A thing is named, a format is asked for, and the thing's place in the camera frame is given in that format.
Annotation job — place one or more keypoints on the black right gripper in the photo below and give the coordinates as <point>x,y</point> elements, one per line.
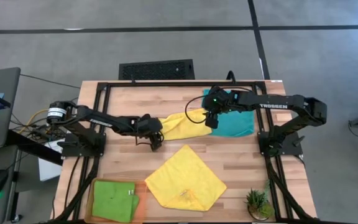
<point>222,101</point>

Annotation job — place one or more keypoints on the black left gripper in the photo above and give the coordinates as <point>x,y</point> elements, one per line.
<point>149,126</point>

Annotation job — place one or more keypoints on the teal microfiber towel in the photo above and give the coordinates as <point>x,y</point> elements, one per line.
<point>235,124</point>

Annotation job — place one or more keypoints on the small yellow microfiber towel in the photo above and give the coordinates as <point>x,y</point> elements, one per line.
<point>185,127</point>

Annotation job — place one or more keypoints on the large yellow microfiber towel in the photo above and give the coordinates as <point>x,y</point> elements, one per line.
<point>185,180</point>

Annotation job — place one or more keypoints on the green microfiber towel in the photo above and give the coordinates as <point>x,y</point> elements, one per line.
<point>113,202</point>

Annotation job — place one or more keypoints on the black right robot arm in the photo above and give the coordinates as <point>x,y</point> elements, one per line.
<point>278,104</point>

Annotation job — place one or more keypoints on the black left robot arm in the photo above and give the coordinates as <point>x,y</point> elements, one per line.
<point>104,121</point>

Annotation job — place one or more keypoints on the black perforated computer case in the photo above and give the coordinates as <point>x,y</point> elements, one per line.
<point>157,70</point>

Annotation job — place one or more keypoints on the orange plastic tray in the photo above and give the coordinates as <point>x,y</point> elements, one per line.
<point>143,199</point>

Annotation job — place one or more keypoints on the small potted green plant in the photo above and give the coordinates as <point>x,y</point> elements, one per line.
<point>258,202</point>

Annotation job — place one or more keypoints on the white paper sheet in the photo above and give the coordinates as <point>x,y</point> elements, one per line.
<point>48,168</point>

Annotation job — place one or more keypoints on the black desk beam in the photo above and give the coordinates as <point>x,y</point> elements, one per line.
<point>33,149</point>

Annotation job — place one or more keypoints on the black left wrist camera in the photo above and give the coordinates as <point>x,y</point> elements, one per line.
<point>156,143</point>

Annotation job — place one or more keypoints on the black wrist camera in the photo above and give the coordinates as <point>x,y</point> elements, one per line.
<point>156,143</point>
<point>212,121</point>

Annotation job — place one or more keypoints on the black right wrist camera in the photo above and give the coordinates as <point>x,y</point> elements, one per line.
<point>212,121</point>

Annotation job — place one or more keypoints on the black metal table frame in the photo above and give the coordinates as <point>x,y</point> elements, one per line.
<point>182,83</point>

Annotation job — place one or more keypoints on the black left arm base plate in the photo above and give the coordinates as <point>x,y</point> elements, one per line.
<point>73,149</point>

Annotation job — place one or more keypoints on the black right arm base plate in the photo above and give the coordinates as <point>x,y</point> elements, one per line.
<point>287,149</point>

